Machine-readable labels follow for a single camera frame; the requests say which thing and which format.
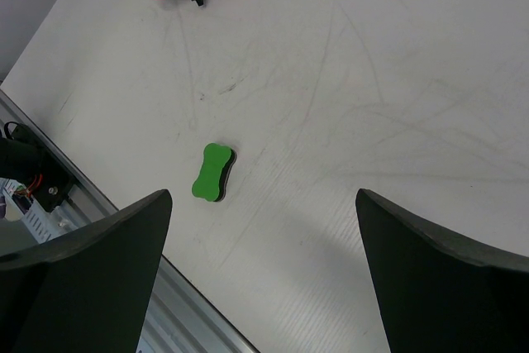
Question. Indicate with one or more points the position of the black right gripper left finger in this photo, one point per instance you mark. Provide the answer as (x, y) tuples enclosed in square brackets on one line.
[(87, 290)]

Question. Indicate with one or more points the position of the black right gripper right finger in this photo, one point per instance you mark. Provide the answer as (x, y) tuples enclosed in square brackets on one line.
[(438, 290)]

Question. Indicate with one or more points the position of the green bone-shaped eraser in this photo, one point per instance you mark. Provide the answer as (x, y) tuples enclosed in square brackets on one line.
[(212, 176)]

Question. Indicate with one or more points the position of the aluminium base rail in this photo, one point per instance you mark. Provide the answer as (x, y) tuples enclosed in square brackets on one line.
[(178, 317)]

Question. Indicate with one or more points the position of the white slotted cable duct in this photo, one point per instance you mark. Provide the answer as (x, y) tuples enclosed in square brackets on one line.
[(28, 213)]

